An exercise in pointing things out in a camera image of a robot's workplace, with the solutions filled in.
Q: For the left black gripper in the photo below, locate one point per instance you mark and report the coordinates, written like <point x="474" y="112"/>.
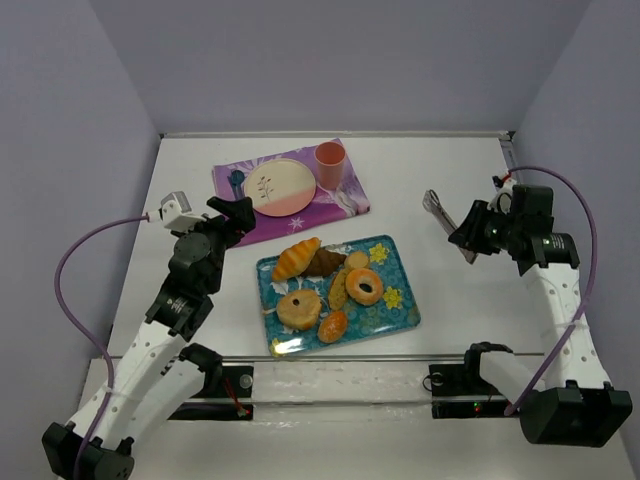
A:
<point x="230" y="220"/>

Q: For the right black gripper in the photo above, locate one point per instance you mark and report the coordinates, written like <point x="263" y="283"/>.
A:
<point x="473" y="228"/>

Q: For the metal tongs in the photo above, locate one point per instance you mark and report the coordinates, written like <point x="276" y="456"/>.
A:
<point x="432" y="204"/>

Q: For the orange glazed donut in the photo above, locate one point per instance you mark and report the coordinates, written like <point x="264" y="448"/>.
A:
<point x="364" y="286"/>

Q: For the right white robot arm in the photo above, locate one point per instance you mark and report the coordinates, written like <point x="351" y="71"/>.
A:
<point x="570" y="399"/>

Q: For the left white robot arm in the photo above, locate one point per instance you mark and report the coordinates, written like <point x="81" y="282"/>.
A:
<point x="163" y="366"/>

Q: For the dark chocolate bread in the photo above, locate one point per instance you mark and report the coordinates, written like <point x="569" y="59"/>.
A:
<point x="324" y="263"/>

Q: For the long seeded bread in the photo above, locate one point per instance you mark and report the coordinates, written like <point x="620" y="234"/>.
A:
<point x="337" y="294"/>

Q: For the blue plastic spoon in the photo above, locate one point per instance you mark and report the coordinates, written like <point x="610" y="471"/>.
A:
<point x="236" y="179"/>

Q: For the cream pink round plate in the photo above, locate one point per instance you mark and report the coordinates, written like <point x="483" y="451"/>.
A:
<point x="280" y="187"/>

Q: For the orange striped croissant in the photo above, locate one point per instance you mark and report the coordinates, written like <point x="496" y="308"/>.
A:
<point x="295" y="259"/>

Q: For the small round tan bun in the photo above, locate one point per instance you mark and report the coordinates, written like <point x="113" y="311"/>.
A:
<point x="357" y="260"/>

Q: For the pink plastic cup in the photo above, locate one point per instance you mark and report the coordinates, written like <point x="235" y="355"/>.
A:
<point x="330" y="158"/>

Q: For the teal floral tray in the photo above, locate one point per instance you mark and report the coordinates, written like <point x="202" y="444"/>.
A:
<point x="395" y="311"/>

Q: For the orange sugared bun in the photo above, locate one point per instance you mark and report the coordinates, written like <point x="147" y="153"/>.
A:
<point x="333" y="327"/>

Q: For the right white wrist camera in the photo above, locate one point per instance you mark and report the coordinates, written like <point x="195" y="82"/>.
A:
<point x="503" y="184"/>

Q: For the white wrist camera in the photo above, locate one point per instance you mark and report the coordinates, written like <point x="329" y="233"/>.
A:
<point x="176" y="213"/>
<point x="503" y="184"/>

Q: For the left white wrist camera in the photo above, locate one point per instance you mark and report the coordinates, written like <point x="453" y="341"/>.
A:
<point x="176" y="213"/>

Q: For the tan ring donut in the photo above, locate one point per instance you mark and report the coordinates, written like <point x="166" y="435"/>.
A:
<point x="299" y="309"/>

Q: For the metal table rail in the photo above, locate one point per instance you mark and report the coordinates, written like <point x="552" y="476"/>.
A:
<point x="429" y="358"/>

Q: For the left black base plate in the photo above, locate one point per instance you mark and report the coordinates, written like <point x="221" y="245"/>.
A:
<point x="227" y="399"/>

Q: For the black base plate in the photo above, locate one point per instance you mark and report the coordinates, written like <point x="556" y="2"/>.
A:
<point x="227" y="399"/>
<point x="458" y="395"/>

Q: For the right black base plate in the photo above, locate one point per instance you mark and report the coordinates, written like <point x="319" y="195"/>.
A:
<point x="458" y="395"/>

